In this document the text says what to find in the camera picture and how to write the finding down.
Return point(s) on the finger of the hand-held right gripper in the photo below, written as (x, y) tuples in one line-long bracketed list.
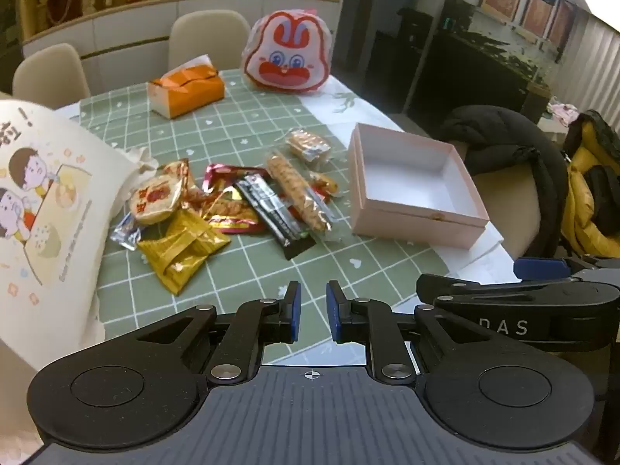
[(484, 286), (540, 267)]

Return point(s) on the green checked tablecloth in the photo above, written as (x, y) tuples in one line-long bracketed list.
[(252, 121)]

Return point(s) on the beige chair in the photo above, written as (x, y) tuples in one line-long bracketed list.
[(48, 75), (503, 193), (208, 34)]

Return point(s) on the black jacket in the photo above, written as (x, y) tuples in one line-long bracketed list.
[(503, 131)]

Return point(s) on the orange tissue box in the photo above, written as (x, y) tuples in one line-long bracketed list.
[(189, 89)]

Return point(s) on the black framed glass partition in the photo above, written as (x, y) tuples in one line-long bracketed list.
[(528, 0)]

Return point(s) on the dark fish tank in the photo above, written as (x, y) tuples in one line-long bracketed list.
[(484, 58)]

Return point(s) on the yellow jacket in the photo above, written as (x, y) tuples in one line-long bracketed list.
[(581, 189)]

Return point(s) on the small clear cookie packet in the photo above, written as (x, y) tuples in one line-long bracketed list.
[(310, 145)]

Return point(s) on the white cabinet with yellow shelf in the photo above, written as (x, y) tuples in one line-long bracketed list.
[(126, 34)]

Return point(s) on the black snack bar packet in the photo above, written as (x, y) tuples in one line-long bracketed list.
[(271, 213)]

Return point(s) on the long clear biscuit packet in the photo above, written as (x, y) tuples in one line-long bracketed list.
[(298, 191)]

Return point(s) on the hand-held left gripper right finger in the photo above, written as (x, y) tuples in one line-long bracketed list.
[(333, 312)]

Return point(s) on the black cabinet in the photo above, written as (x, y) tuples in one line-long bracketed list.
[(402, 58)]

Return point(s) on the yellow gold folded snack packet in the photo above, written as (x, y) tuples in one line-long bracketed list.
[(181, 247)]

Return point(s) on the pink box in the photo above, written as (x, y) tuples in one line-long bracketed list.
[(411, 189)]

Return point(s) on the small orange snack packet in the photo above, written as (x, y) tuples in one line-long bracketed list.
[(323, 183)]

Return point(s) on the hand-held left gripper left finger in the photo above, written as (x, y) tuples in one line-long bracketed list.
[(295, 312)]

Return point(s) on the red gold snack packet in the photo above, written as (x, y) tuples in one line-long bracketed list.
[(230, 203)]

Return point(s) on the cartoon print paper bag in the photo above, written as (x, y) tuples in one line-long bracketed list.
[(48, 213)]

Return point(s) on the pink cloth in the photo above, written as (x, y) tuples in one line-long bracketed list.
[(562, 111)]

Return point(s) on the round cake in clear wrapper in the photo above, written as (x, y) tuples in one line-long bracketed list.
[(155, 198)]

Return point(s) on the red white rabbit bag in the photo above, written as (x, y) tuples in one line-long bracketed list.
[(288, 53)]

